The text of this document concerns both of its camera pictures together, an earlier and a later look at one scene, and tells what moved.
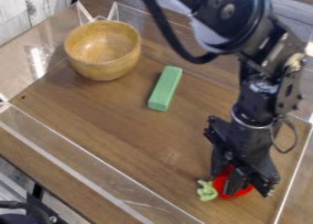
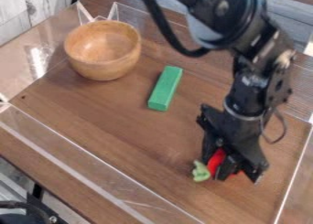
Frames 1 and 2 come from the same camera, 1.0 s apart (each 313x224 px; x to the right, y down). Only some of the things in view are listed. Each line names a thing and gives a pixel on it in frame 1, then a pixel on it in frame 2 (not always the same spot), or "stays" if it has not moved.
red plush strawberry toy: [219, 181] -> [204, 173]
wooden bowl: [103, 49] stays
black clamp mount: [35, 200] stays
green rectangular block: [163, 93] stays
